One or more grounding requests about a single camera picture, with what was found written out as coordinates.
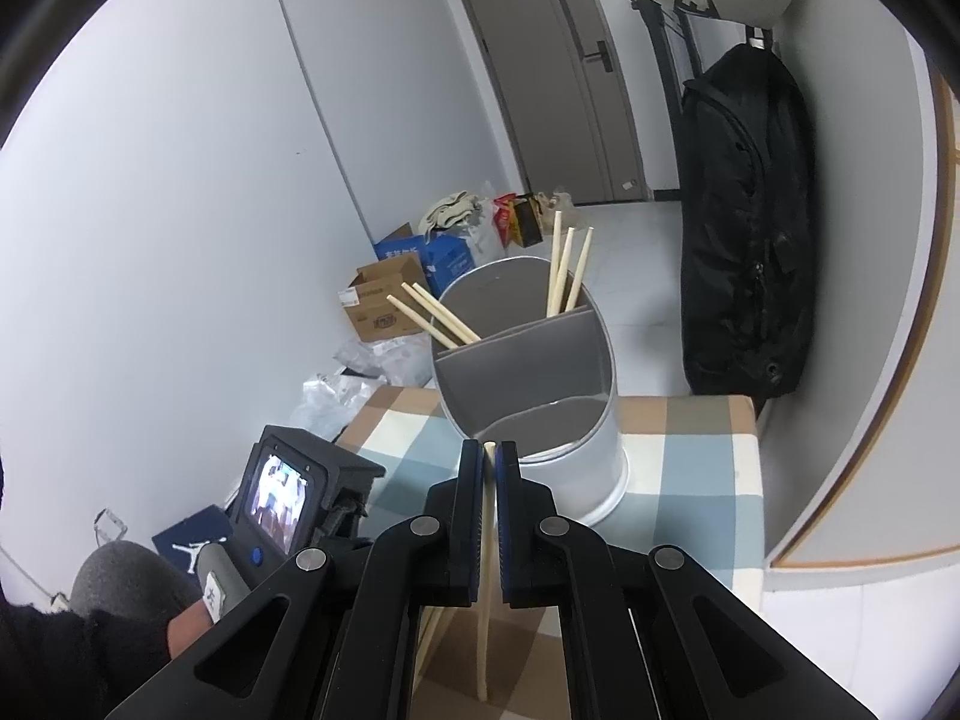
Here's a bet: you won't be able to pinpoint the clear plastic bag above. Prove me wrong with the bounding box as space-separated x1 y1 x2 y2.
289 371 391 443

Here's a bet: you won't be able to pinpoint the clear plastic bags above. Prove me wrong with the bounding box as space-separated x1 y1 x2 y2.
334 337 436 391

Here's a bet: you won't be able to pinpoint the grey cloth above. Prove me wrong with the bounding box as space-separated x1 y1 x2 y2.
71 540 202 620

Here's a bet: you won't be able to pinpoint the pale wooden chopstick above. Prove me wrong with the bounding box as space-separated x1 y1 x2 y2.
412 282 482 340
551 227 577 316
401 283 475 344
386 295 460 350
474 441 497 702
546 208 565 318
561 226 595 312

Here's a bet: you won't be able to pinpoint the dark blue shoe box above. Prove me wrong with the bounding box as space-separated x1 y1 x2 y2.
150 506 241 578

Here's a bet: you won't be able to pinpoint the black backpack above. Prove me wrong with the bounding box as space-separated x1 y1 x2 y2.
679 43 817 398

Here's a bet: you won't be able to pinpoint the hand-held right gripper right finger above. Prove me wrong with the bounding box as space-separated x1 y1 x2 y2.
495 441 878 720

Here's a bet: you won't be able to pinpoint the brown cardboard box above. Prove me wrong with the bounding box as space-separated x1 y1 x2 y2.
346 251 436 344

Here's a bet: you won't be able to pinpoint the grey door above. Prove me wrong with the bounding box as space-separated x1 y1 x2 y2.
448 0 650 205

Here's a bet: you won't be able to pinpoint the person's left hand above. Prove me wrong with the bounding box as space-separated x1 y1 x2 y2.
166 598 218 661

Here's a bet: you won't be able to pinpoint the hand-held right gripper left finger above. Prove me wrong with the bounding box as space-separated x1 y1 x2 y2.
105 439 488 720

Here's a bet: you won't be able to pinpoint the translucent grey utensil holder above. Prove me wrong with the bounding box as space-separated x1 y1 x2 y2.
430 256 627 527

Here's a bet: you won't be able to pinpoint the yellow and red bag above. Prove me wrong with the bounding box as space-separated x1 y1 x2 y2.
491 193 545 248

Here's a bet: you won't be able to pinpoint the checked table mat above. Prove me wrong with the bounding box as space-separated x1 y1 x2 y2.
330 386 766 720

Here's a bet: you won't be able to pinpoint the blue cardboard box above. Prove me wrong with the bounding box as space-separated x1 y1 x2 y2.
373 221 475 282

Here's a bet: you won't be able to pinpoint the black metal frame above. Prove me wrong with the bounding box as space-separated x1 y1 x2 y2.
619 0 702 203

